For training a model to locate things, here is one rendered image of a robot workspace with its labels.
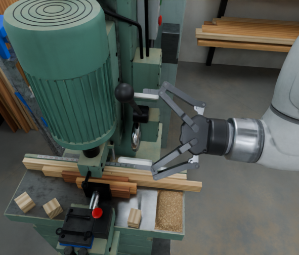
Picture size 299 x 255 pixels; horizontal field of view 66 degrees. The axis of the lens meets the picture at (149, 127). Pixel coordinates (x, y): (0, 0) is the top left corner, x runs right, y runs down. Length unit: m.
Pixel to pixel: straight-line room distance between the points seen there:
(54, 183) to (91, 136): 0.39
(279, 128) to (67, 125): 0.43
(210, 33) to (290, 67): 2.10
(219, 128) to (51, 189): 0.66
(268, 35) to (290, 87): 2.24
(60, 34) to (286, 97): 0.39
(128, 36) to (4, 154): 1.87
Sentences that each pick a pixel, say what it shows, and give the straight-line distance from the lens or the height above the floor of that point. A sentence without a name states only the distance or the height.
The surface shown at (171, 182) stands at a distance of 0.85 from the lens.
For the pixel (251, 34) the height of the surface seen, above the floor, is 0.62.
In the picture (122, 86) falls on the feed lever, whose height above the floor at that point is 1.43.
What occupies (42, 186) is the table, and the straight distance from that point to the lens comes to 0.95.
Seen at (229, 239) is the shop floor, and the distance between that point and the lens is 1.85.
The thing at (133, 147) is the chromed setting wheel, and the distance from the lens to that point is 0.82.
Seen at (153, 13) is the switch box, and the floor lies 1.40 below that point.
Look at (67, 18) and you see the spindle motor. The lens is 0.45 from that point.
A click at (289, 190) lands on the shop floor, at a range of 2.21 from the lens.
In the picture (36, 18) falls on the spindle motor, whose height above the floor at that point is 1.50.
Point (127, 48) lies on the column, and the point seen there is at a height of 1.34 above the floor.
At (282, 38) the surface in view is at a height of 0.61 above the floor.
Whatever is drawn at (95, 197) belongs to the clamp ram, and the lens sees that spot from 0.80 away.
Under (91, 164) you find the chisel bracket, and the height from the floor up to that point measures 1.07.
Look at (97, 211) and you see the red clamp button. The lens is 0.71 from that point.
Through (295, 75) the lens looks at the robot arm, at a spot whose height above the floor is 1.46.
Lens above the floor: 1.68
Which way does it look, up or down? 48 degrees down
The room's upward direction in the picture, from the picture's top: 2 degrees clockwise
